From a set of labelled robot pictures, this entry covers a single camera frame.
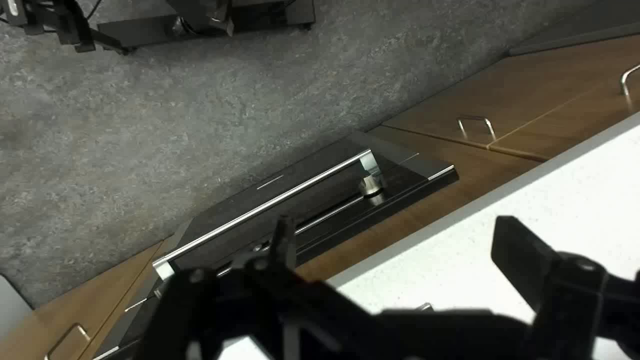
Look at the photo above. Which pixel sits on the wooden base cabinet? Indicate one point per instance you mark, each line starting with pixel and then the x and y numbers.
pixel 532 101

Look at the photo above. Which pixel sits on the black tripod legs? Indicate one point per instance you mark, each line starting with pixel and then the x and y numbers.
pixel 67 23

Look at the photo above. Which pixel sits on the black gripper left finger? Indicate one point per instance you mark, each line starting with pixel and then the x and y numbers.
pixel 220 312

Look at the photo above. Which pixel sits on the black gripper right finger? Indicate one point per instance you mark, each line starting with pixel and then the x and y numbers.
pixel 567 301

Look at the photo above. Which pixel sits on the black stand base plate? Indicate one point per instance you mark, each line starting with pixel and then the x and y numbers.
pixel 267 16

